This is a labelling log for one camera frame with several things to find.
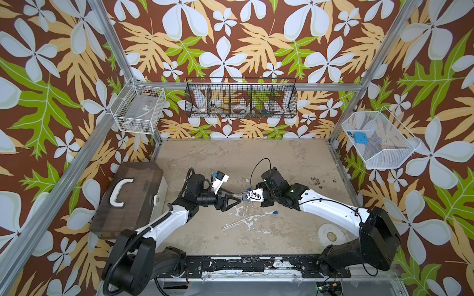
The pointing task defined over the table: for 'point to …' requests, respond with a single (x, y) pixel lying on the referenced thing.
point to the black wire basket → (241, 98)
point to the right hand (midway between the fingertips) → (253, 188)
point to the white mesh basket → (380, 138)
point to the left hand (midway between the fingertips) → (236, 195)
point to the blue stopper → (275, 212)
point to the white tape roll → (330, 234)
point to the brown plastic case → (136, 195)
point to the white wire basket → (139, 108)
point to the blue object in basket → (361, 137)
